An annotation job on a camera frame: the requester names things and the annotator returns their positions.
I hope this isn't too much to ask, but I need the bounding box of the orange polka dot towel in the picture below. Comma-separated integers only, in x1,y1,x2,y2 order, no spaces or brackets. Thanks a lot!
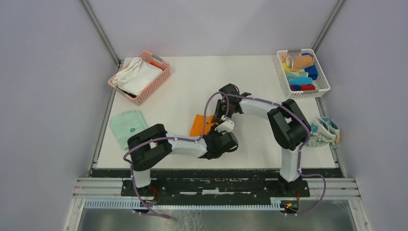
284,55,315,71

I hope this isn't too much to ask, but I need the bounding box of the pink plastic basket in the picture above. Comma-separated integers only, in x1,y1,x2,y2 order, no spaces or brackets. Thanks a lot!
108,51,171,105

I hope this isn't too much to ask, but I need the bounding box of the red item in basket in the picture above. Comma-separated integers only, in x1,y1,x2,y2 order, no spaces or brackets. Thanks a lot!
150,62,162,69

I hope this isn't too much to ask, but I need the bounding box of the teal rolled towel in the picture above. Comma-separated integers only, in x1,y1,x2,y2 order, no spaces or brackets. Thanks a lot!
285,71,308,78

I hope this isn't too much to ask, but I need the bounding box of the red blue rolled towel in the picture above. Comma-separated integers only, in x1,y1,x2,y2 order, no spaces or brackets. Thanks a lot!
290,84,316,91

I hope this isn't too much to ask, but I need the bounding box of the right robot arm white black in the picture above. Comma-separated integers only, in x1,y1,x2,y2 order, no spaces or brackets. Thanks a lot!
213,84,310,196

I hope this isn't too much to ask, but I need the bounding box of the bright orange towel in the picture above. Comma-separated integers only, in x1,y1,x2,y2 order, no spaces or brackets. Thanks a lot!
189,114,218,136

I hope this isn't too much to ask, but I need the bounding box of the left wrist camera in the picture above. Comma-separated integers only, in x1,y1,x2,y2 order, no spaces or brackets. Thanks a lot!
215,119,235,133

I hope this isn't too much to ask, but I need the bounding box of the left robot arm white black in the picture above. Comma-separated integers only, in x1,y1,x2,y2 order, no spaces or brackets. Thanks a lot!
124,124,239,196

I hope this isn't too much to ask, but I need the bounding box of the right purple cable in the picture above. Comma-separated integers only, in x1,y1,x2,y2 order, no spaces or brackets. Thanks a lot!
220,84,327,217

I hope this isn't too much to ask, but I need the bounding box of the white slotted cable duct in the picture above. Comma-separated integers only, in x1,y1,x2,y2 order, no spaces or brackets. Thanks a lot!
83,199,284,212

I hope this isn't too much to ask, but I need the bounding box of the light blue rolled towel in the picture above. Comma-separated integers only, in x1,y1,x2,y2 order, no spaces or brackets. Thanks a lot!
287,77,313,85

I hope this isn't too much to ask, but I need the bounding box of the patterned white blue towel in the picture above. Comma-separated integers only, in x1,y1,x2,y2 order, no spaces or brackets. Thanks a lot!
306,117,340,149

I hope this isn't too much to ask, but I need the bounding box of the white cloth in basket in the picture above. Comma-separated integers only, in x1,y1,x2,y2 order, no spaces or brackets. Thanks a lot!
112,57,163,95

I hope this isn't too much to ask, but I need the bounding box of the mint green folded towel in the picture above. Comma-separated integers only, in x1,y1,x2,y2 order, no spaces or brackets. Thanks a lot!
109,110,148,150

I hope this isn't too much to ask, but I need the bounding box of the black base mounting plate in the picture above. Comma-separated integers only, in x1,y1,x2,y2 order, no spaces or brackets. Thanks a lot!
90,168,310,206

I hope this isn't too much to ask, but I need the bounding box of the dark blue rolled towel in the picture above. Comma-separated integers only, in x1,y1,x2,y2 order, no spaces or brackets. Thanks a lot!
302,53,318,80

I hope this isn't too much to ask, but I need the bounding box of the white plastic basket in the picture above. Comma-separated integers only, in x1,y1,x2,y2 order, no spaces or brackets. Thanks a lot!
275,49,331,99

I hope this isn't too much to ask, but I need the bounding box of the yellow rolled towel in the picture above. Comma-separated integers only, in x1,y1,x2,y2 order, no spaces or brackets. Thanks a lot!
281,63,305,72

